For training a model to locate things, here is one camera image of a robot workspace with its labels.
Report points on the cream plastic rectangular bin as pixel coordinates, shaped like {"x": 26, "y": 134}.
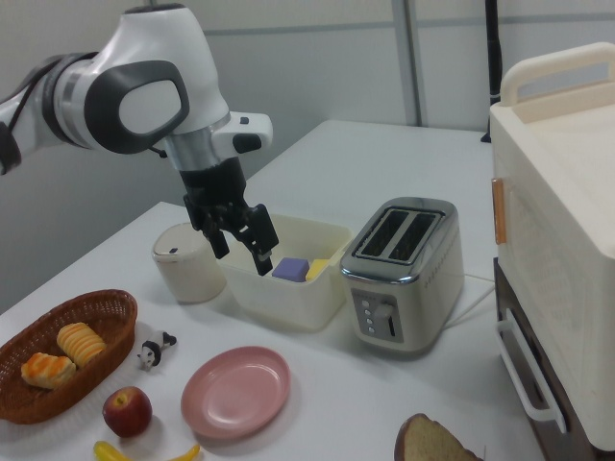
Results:
{"x": 288, "y": 302}

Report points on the long striped bread roll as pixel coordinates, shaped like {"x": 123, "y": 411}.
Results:
{"x": 81, "y": 343}

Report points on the cream lidded canister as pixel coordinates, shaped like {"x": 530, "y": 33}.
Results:
{"x": 187, "y": 274}

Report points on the white oven appliance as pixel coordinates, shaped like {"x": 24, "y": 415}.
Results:
{"x": 528, "y": 384}

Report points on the yellow banana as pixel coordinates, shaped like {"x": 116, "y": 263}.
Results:
{"x": 108, "y": 452}

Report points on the brown wicker oval basket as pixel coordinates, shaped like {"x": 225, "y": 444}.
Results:
{"x": 117, "y": 331}

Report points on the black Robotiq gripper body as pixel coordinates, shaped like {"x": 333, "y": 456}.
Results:
{"x": 214, "y": 185}

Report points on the yellow foam cube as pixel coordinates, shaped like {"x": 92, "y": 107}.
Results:
{"x": 318, "y": 269}

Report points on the black background pole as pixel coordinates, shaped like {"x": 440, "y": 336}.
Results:
{"x": 494, "y": 48}

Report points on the red apple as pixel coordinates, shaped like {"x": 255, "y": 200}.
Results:
{"x": 127, "y": 412}

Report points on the pink plate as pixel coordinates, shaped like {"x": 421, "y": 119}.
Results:
{"x": 235, "y": 394}

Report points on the orange strip on bread box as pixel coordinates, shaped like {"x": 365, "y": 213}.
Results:
{"x": 499, "y": 211}

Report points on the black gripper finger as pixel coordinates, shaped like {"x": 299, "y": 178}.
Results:
{"x": 259, "y": 230}
{"x": 218, "y": 242}

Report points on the cream chrome two-slot toaster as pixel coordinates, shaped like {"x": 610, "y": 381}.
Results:
{"x": 432, "y": 288}

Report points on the brown bread slice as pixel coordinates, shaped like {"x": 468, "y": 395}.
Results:
{"x": 427, "y": 442}

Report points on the purple foam cube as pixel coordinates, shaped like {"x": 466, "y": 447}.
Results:
{"x": 289, "y": 270}

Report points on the orange glazed bread bun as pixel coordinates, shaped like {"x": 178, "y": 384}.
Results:
{"x": 48, "y": 371}

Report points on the small panda figurine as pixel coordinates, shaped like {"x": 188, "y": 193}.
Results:
{"x": 151, "y": 354}

